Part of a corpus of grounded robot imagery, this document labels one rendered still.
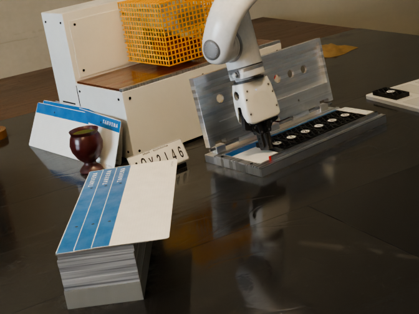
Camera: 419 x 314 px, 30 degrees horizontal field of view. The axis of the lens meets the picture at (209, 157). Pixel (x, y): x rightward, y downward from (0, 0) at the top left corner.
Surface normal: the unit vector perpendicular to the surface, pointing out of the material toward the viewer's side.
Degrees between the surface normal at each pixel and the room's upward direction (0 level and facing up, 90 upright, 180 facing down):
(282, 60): 81
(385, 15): 90
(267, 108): 76
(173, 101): 90
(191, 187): 0
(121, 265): 90
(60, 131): 63
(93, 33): 90
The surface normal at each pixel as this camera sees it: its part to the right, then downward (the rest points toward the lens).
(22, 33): 0.48, 0.22
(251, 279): -0.15, -0.94
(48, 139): -0.73, -0.15
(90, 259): 0.00, 0.33
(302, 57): 0.59, 0.02
